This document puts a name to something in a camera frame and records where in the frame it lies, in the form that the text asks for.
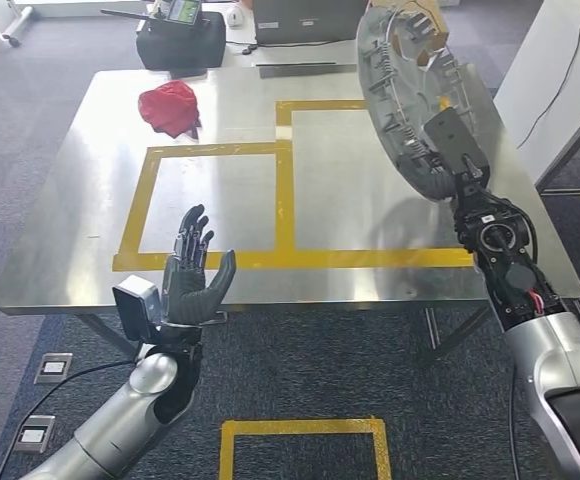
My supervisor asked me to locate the steel workbench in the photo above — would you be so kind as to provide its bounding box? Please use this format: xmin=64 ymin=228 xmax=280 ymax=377
xmin=0 ymin=62 xmax=580 ymax=364

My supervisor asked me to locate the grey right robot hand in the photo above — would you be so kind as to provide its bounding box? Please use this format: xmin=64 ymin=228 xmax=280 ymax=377
xmin=409 ymin=164 xmax=458 ymax=203

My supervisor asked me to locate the handheld controller with screen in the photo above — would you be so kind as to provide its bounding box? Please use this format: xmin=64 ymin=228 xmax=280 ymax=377
xmin=101 ymin=0 xmax=205 ymax=29

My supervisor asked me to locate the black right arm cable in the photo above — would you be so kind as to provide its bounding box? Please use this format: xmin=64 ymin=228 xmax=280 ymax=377
xmin=507 ymin=367 xmax=522 ymax=480

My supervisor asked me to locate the steel floor socket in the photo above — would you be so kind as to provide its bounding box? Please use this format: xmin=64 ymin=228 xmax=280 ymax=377
xmin=12 ymin=415 xmax=56 ymax=455
xmin=33 ymin=352 xmax=74 ymax=386

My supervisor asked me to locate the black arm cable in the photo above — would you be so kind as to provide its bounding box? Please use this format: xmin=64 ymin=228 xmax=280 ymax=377
xmin=507 ymin=367 xmax=522 ymax=480
xmin=0 ymin=359 xmax=136 ymax=480

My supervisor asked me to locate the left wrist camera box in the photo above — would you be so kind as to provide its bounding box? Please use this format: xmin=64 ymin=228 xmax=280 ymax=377
xmin=112 ymin=274 xmax=163 ymax=344

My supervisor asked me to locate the black cable on panel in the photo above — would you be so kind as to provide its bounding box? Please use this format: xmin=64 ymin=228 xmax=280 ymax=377
xmin=516 ymin=23 xmax=580 ymax=151

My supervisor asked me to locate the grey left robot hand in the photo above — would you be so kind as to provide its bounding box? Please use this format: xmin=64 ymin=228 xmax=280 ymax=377
xmin=161 ymin=203 xmax=237 ymax=327

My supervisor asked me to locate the black bag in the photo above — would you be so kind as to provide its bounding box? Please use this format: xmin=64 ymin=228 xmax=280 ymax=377
xmin=135 ymin=11 xmax=227 ymax=72

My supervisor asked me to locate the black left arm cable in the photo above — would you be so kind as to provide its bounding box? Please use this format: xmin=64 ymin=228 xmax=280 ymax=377
xmin=0 ymin=359 xmax=136 ymax=480

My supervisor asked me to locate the red cloth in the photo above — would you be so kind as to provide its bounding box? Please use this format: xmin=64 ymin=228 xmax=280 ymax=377
xmin=138 ymin=80 xmax=202 ymax=140

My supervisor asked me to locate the brown cardboard box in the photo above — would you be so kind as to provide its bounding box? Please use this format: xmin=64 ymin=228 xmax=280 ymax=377
xmin=369 ymin=0 xmax=451 ymax=68

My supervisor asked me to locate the grey laptop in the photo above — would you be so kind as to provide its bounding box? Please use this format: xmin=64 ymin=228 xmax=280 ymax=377
xmin=252 ymin=0 xmax=369 ymax=46

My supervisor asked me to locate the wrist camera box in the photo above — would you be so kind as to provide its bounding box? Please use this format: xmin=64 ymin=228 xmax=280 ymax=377
xmin=422 ymin=105 xmax=491 ymax=193
xmin=112 ymin=274 xmax=163 ymax=344

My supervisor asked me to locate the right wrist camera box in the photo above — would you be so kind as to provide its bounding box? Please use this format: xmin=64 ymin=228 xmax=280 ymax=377
xmin=422 ymin=105 xmax=491 ymax=193

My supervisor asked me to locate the grey plastic wheel hubcap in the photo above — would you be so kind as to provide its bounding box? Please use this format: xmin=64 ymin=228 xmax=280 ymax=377
xmin=356 ymin=3 xmax=491 ymax=203

